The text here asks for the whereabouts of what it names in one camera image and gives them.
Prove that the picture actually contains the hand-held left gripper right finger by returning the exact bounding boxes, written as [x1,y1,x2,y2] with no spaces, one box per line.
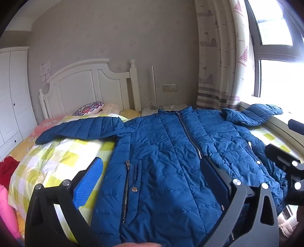
[201,159,279,247]

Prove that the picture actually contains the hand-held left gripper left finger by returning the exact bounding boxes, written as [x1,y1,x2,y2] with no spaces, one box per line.
[25,157,105,247]

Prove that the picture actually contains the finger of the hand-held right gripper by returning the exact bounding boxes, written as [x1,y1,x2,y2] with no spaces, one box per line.
[288,119,304,134]
[265,143,304,172]

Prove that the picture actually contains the blue quilted jacket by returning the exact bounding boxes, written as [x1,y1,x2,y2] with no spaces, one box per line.
[35,103,289,247]

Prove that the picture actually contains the white window sill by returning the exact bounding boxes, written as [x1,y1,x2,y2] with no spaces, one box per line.
[239,101,304,164]

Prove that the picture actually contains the beige plush cloth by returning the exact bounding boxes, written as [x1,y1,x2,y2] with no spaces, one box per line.
[277,214,295,238]

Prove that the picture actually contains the pink floral bedsheet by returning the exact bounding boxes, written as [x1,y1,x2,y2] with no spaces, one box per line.
[9,116,74,162]

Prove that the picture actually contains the purple patterned pillow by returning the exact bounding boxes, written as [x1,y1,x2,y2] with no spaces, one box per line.
[72,101,105,116]

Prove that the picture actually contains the pale pink pillow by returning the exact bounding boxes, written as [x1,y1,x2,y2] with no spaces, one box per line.
[101,103,122,115]

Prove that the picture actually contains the yellow pillow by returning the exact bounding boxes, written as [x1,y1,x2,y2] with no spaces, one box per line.
[120,109,140,120]

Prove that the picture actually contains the red cloth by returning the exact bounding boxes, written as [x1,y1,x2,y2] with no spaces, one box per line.
[0,157,21,190]

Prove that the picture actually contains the window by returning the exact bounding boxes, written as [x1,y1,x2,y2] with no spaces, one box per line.
[245,0,304,101]

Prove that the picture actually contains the pink cloth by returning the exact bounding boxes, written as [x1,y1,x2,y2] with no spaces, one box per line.
[0,184,22,240]

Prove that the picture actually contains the white nightstand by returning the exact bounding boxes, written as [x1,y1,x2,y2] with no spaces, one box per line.
[141,104,190,117]

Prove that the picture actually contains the white bed headboard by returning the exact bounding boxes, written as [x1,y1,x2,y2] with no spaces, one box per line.
[39,59,142,120]

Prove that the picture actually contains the printed curtain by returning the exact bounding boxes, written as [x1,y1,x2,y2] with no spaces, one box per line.
[195,0,256,111]

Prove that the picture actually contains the white wardrobe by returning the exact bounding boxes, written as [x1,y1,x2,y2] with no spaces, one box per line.
[0,47,38,162]

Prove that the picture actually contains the white cable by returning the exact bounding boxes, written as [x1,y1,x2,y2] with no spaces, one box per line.
[147,101,173,112]

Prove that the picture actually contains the white wall paper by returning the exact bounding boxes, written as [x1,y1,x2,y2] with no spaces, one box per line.
[40,60,52,83]

